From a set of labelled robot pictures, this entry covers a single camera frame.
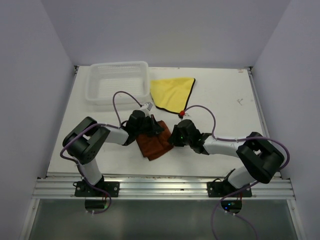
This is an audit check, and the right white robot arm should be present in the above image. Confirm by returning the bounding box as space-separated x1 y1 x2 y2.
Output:
168 119 289 197

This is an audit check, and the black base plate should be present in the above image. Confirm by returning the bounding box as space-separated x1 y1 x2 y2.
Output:
206 178 253 198
72 180 120 198

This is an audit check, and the brown towel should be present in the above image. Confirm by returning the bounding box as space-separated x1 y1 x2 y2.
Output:
136 120 174 161

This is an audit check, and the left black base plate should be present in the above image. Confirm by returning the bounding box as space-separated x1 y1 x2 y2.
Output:
72 180 120 198

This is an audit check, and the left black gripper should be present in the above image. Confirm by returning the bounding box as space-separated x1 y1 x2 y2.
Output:
134 114 163 135

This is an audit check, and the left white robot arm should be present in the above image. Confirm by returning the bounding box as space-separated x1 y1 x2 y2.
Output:
60 110 165 197

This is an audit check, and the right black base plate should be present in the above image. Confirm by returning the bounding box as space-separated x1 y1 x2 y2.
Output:
206 178 253 198

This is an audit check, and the yellow towel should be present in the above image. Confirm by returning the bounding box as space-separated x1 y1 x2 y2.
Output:
150 77 196 114

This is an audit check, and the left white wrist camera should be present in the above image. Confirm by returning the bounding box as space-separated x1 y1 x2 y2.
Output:
140 102 153 112

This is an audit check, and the white plastic basket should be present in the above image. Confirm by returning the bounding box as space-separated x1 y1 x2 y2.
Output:
84 61 150 105

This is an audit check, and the aluminium mounting rail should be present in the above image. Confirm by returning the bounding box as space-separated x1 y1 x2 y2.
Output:
31 173 295 200

